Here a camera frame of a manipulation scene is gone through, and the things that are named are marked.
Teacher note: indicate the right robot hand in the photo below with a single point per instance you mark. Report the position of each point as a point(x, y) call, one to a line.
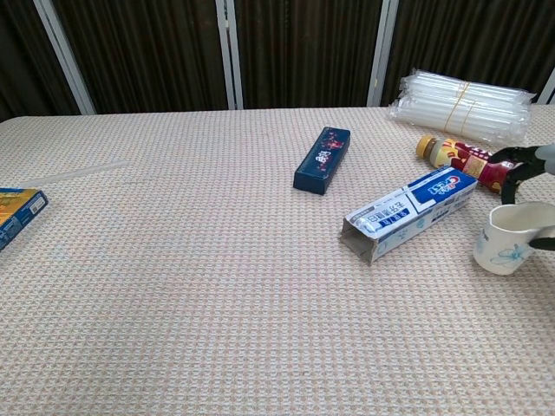
point(544, 158)

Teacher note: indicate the single clear straw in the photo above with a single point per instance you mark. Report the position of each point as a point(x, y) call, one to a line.
point(73, 174)

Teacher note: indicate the orange yellow snack box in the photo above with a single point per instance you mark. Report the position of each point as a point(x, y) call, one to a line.
point(17, 212)

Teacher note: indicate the bundle of wrapped straws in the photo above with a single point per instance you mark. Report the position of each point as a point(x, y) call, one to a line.
point(459, 104)

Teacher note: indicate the dark blue printed box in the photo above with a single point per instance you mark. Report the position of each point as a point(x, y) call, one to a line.
point(323, 158)

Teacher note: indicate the white paper cup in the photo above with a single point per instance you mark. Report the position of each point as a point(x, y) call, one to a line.
point(503, 247)

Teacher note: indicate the aluminium partition post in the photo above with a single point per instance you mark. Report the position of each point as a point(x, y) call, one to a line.
point(229, 56)
point(65, 56)
point(381, 56)
point(548, 89)

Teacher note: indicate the black pleated curtain panel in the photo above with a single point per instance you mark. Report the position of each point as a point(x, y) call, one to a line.
point(477, 34)
point(26, 60)
point(152, 52)
point(308, 52)

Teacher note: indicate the red label drink bottle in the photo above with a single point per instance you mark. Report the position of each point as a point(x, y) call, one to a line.
point(459, 158)

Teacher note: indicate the white blue toothpaste box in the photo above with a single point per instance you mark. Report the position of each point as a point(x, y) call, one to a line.
point(412, 208)

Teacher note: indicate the beige woven tablecloth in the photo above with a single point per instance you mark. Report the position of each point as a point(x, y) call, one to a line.
point(217, 303)

